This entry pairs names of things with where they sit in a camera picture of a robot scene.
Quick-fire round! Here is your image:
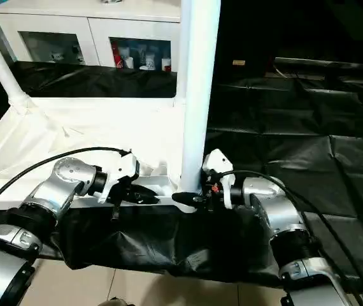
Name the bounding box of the white plastic table top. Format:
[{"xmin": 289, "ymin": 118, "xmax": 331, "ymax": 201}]
[{"xmin": 0, "ymin": 94, "xmax": 201, "ymax": 212}]

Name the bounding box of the black table mat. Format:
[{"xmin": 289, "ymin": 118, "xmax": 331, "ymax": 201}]
[{"xmin": 0, "ymin": 61, "xmax": 363, "ymax": 288}]

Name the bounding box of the long black bar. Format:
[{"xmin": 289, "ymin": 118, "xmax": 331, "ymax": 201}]
[{"xmin": 274, "ymin": 57, "xmax": 363, "ymax": 73}]

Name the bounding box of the white glass-door cabinet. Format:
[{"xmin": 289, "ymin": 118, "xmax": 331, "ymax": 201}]
[{"xmin": 0, "ymin": 0, "xmax": 183, "ymax": 72}]

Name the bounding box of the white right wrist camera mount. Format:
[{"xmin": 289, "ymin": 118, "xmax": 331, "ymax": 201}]
[{"xmin": 202, "ymin": 149, "xmax": 234, "ymax": 210}]

